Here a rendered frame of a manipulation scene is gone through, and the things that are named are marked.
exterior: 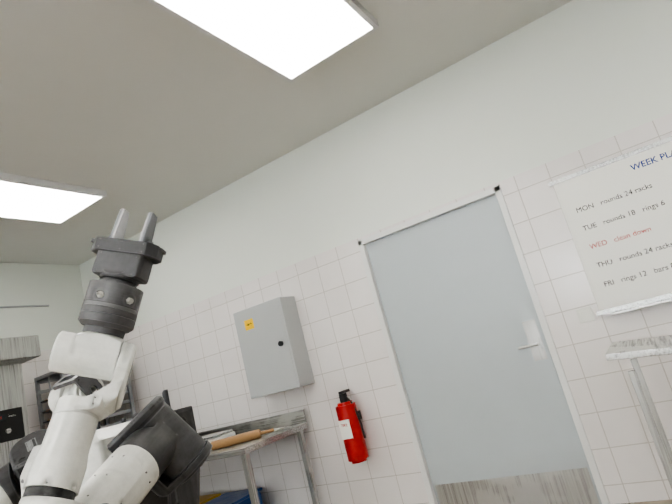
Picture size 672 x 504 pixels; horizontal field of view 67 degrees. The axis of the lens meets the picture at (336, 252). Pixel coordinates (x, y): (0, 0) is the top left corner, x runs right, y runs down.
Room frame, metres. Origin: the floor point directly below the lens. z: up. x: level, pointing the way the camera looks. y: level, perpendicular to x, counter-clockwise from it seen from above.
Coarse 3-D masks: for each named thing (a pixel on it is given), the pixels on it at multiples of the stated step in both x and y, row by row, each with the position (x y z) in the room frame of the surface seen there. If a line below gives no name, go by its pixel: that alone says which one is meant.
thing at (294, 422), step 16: (272, 416) 4.22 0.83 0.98; (288, 416) 4.14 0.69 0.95; (304, 416) 4.07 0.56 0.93; (208, 432) 4.58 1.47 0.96; (240, 432) 4.40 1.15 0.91; (288, 432) 3.86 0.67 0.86; (224, 448) 3.75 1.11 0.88; (240, 448) 3.48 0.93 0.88; (256, 448) 3.55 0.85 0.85; (304, 448) 4.04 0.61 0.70; (304, 464) 4.05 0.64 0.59; (256, 496) 3.51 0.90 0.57
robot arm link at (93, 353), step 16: (96, 304) 0.80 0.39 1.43; (80, 320) 0.81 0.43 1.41; (96, 320) 0.80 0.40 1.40; (112, 320) 0.80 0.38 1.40; (128, 320) 0.83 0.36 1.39; (64, 336) 0.79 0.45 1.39; (80, 336) 0.79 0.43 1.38; (96, 336) 0.80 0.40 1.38; (112, 336) 0.82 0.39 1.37; (64, 352) 0.79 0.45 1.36; (80, 352) 0.79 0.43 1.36; (96, 352) 0.80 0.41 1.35; (112, 352) 0.81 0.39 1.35; (48, 368) 0.80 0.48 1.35; (64, 368) 0.79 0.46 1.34; (80, 368) 0.80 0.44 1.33; (96, 368) 0.81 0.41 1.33; (112, 368) 0.81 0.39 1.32
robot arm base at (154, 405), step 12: (156, 396) 0.98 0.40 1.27; (144, 408) 0.95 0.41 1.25; (156, 408) 0.96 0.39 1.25; (132, 420) 0.94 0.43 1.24; (144, 420) 0.94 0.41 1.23; (120, 432) 0.95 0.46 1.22; (132, 432) 0.94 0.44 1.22; (108, 444) 0.95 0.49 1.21; (120, 444) 0.95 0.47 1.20; (204, 456) 0.99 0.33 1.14; (192, 468) 0.97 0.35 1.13; (168, 480) 0.99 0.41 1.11; (180, 480) 0.97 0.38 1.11; (156, 492) 0.98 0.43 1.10; (168, 492) 0.98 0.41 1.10
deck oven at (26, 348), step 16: (32, 336) 3.69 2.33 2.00; (0, 352) 3.49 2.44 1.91; (16, 352) 3.58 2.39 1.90; (32, 352) 3.68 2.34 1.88; (0, 368) 3.68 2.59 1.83; (16, 368) 3.78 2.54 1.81; (0, 384) 3.67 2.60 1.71; (16, 384) 3.77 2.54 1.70; (0, 400) 3.66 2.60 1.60; (16, 400) 3.76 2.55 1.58; (0, 416) 3.64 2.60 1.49; (16, 416) 3.74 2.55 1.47; (0, 432) 3.64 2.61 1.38; (16, 432) 3.73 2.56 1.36; (0, 448) 3.63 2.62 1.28; (0, 464) 3.62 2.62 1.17
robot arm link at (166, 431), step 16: (160, 416) 0.96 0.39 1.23; (176, 416) 0.99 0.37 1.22; (144, 432) 0.93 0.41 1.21; (160, 432) 0.94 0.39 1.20; (176, 432) 0.97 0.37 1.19; (192, 432) 1.00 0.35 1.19; (144, 448) 0.90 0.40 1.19; (160, 448) 0.92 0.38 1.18; (176, 448) 0.97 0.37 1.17; (192, 448) 0.98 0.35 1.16; (160, 464) 0.92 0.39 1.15; (176, 464) 0.97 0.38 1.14
